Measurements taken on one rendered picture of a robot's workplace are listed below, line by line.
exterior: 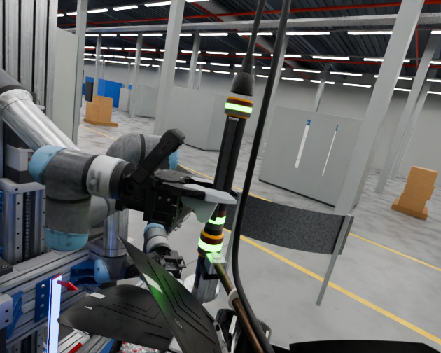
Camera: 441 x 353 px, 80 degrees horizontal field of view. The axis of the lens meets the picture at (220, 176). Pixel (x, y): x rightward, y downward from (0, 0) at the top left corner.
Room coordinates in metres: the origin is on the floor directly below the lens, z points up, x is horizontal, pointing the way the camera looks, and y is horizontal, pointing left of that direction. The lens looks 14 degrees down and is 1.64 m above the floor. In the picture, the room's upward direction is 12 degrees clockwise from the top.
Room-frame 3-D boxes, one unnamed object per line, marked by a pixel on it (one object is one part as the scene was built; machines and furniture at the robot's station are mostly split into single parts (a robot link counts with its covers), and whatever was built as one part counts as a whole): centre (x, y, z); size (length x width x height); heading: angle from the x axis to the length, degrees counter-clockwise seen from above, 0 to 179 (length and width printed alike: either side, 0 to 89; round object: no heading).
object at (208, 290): (0.43, -0.01, 1.34); 0.09 x 0.07 x 0.10; 22
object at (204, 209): (0.42, 0.01, 1.48); 0.09 x 0.03 x 0.06; 78
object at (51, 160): (0.46, 0.28, 1.48); 0.11 x 0.08 x 0.09; 87
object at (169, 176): (0.45, 0.12, 1.47); 0.12 x 0.08 x 0.09; 87
